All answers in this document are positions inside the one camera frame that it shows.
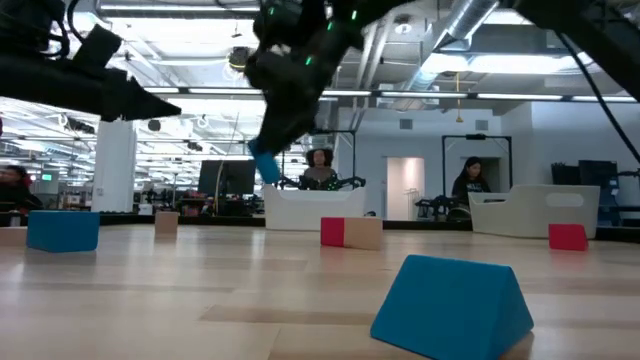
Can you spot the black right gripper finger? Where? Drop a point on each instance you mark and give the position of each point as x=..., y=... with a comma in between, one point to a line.
x=290, y=125

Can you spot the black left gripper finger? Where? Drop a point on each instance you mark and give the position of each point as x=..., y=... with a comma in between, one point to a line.
x=145, y=102

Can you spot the small blue wooden block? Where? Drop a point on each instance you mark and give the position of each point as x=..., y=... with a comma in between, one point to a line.
x=267, y=167

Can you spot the red wooden block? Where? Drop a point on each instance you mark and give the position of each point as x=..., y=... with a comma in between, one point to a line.
x=332, y=232

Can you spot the long red block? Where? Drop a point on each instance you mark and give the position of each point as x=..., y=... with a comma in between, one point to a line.
x=568, y=237

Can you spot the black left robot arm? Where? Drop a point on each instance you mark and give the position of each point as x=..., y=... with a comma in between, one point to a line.
x=20, y=20

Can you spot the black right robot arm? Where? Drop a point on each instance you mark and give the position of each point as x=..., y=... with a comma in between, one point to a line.
x=590, y=30

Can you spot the person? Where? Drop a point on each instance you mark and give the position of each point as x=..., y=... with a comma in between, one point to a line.
x=320, y=167
x=15, y=192
x=470, y=182

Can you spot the ceiling dome fixture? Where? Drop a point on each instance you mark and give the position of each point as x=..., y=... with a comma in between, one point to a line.
x=239, y=57

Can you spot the white building pillar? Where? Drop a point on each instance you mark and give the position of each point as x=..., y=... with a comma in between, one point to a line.
x=114, y=165

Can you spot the black computer monitor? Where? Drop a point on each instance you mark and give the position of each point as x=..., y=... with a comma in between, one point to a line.
x=227, y=177
x=597, y=172

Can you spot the black background robot arms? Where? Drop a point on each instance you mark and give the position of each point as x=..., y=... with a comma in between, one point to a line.
x=350, y=181
x=435, y=205

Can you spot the white plastic bin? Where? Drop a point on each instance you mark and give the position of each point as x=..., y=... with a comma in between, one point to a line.
x=315, y=210
x=525, y=215

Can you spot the green exit sign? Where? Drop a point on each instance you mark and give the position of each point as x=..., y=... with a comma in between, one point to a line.
x=46, y=177

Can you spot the large blue wooden block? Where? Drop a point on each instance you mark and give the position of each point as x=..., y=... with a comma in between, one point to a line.
x=62, y=231

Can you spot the blue triangular prism block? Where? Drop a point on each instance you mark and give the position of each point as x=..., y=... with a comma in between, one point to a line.
x=445, y=310

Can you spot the black metal rig frame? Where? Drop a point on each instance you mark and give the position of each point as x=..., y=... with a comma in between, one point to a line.
x=340, y=132
x=475, y=136

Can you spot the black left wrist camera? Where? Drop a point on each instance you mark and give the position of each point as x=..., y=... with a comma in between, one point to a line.
x=97, y=47

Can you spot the black table frame rail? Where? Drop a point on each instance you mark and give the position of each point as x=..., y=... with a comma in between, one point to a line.
x=215, y=220

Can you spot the silver ceiling air duct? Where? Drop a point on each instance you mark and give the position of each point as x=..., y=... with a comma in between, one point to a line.
x=465, y=20

